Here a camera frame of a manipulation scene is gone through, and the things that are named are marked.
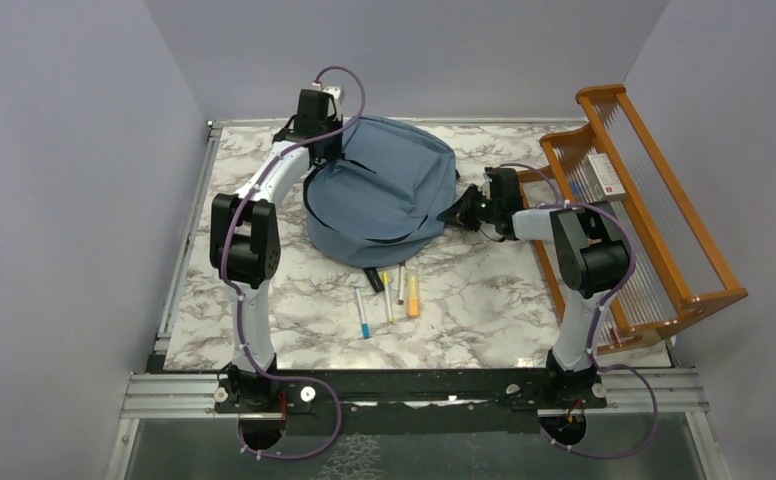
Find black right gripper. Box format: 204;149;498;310
438;184;500;233

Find blue student backpack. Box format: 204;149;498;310
303;116;457;268

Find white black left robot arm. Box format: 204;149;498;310
209;85;344;411

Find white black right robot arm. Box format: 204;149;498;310
438;166;635;407

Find orange highlighter marker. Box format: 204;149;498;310
406;270;421;318

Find red capped white pen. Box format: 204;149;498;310
397;262;406;305

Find yellow capped white pen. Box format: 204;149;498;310
380;270;395;325

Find black blue highlighter marker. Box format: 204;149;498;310
363;267;385;293

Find white red small box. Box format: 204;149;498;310
584;153;627;201

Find blue capped white pen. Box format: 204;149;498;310
353;286;371;339

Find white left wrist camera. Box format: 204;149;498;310
312;82;345;119

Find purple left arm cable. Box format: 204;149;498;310
219;65;344;462

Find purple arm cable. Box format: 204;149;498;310
219;65;344;462
500;162;661;461

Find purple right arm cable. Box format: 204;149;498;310
500;162;661;461

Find wooden wire rack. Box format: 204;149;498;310
539;84;748;354

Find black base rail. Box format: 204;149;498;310
129;366;607;437

